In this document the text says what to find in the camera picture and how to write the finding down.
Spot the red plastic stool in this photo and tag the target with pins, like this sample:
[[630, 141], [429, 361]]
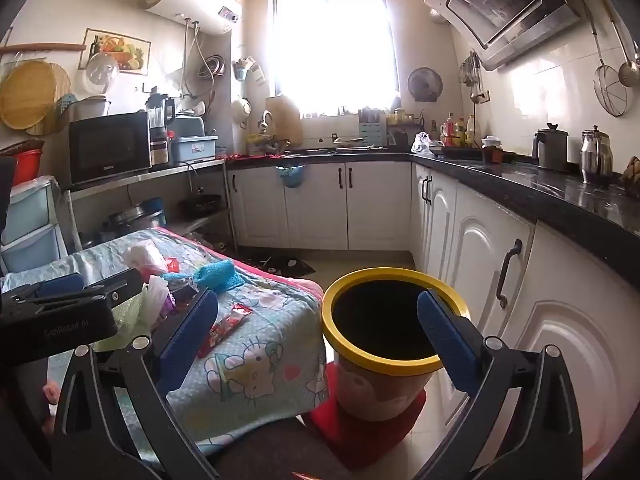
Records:
[[350, 440]]

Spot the red plastic basin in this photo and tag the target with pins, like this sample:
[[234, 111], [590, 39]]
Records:
[[25, 165]]

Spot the yellow rimmed waste bin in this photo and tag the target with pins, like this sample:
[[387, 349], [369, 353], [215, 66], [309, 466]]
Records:
[[350, 395]]

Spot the kitchen window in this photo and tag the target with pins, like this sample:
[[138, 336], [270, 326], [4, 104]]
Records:
[[332, 45]]

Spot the steel kitchen shelf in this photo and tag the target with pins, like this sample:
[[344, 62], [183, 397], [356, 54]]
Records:
[[150, 175]]

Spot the beige cutting board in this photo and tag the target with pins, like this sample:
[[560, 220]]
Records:
[[285, 120]]

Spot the round wall fan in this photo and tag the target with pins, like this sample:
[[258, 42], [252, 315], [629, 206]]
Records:
[[425, 84]]

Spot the teal crumpled cloth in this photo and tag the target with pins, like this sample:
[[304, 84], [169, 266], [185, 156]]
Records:
[[217, 275]]

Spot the yellow oil bottle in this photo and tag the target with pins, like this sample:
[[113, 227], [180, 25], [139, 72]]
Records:
[[460, 135]]

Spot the clear crumpled plastic bag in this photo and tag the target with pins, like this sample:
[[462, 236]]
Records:
[[422, 144]]

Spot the wall socket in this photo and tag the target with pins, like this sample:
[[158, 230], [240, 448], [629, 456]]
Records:
[[481, 97]]

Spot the black induction cooker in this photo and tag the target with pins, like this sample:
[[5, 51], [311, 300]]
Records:
[[455, 151]]

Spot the white hanging pot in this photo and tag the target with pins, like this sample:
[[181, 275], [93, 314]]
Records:
[[241, 109]]

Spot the grey kettle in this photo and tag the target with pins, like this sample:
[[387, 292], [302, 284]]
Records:
[[550, 150]]

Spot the red snack wrapper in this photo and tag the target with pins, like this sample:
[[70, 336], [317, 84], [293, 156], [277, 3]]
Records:
[[225, 330]]

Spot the framed fruit picture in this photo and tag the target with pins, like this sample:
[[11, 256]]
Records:
[[127, 50]]

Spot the black microwave oven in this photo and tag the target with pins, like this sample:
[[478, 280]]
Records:
[[107, 147]]

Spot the chrome faucet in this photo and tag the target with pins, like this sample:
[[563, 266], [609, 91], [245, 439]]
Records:
[[267, 120]]

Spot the cartoon cat printed blanket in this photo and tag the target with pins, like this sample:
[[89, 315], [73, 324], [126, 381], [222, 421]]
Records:
[[260, 360]]

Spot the plastic drawer cabinet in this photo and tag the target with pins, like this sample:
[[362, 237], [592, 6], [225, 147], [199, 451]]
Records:
[[30, 230]]

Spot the hanging kitchen utensils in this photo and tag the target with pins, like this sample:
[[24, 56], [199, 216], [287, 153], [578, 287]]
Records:
[[471, 72]]

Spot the steel pot with lid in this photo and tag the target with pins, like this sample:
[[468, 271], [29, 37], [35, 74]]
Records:
[[90, 107]]

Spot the blue tin can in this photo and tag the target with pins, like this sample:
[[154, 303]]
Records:
[[154, 207]]

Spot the black blender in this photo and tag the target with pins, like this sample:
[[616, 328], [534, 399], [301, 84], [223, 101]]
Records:
[[159, 130]]

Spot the white kitchen cabinets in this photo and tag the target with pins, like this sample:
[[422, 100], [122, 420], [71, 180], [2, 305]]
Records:
[[380, 205]]

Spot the pale oil bottle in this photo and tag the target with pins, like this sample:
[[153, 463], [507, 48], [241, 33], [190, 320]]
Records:
[[471, 132]]

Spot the light green plastic bag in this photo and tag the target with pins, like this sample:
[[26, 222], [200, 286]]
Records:
[[127, 322]]

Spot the ginger roots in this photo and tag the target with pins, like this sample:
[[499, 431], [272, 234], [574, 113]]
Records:
[[631, 175]]

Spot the large steel cooking pot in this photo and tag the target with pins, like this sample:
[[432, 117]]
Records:
[[130, 222]]

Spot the steel range hood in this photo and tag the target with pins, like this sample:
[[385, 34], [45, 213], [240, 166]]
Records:
[[500, 10]]

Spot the red label sauce bottle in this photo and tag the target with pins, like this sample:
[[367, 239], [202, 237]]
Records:
[[449, 130]]

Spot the blue hanging bin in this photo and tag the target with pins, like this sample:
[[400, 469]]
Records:
[[291, 176]]

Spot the pink plastic bag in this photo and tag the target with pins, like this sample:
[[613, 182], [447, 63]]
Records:
[[142, 257]]

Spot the black frying pan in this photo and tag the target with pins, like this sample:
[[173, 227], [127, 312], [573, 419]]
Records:
[[200, 203]]

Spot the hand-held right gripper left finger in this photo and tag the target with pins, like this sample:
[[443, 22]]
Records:
[[187, 342]]

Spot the clear round lid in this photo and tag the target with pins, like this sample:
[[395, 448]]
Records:
[[102, 72]]

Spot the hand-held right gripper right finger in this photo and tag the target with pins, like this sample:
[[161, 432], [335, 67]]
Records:
[[447, 342]]

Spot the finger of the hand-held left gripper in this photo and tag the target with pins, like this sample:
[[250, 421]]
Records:
[[62, 284], [116, 287]]

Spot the white plastic bag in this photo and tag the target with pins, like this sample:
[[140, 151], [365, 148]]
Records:
[[155, 300]]

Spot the shiny steel kettle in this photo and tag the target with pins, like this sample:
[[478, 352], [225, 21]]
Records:
[[595, 157]]

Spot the blue dish drainer box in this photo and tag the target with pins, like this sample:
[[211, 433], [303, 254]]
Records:
[[195, 147]]

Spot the hanging steel basins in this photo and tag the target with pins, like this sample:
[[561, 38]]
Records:
[[211, 66]]

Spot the black spice rack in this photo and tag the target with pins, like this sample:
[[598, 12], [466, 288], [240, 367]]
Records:
[[405, 130]]

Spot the wooden rolling pin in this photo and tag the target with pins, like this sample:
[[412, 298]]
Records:
[[45, 48]]

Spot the glass jar dark content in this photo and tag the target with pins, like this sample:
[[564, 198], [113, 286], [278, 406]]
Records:
[[491, 152]]

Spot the steel ladle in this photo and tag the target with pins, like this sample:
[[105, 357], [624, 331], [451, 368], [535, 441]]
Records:
[[629, 72]]

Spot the teal knife organiser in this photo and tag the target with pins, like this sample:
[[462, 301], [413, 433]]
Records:
[[372, 129]]

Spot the hanging utensil holder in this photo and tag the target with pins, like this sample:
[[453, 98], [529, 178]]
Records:
[[247, 70]]

